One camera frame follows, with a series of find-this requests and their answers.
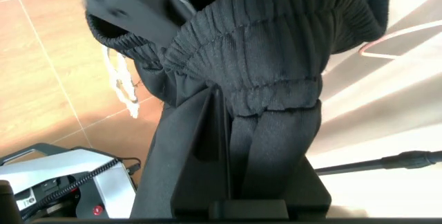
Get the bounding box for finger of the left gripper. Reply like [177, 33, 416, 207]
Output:
[64, 0, 181, 49]

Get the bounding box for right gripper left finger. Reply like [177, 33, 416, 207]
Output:
[170, 84, 233, 219]

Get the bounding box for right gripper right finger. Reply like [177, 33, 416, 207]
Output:
[282, 156, 333, 218]

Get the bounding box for black shorts with white cord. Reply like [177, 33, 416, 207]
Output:
[85, 0, 390, 220]

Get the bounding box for black clothes rack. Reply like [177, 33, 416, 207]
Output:
[314, 149, 442, 177]

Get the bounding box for pink clothes hanger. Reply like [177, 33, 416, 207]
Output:
[358, 19, 442, 60]

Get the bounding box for beige curtain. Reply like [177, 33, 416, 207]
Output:
[305, 0, 442, 218]

